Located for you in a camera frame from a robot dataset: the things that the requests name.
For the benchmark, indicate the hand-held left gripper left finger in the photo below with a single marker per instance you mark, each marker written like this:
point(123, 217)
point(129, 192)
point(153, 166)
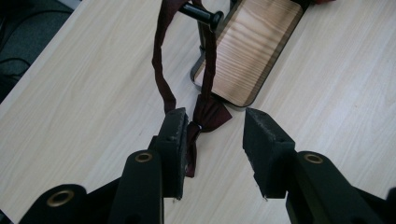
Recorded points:
point(174, 149)

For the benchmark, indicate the black hook rack wooden base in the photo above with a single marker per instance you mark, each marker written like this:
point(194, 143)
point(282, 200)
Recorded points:
point(252, 53)

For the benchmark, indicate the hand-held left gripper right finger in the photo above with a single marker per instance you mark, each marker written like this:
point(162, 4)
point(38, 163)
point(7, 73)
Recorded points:
point(267, 155)

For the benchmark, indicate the dark maroon bow tie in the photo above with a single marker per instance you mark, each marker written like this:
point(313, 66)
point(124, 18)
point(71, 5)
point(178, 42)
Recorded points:
point(207, 113)

